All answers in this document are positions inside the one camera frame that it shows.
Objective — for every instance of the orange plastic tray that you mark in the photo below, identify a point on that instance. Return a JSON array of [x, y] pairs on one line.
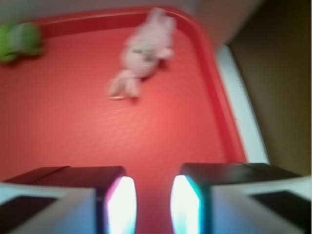
[[54, 109]]

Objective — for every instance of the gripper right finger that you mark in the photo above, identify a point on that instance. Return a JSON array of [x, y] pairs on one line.
[[240, 198]]

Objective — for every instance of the brown cardboard panel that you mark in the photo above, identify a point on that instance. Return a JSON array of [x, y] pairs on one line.
[[273, 53]]

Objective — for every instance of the green plush frog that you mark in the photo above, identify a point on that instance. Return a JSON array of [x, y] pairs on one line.
[[21, 39]]

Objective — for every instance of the pink plush bunny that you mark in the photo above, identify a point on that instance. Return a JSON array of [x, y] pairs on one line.
[[147, 46]]

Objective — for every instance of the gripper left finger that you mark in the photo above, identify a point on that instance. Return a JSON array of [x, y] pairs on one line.
[[69, 200]]

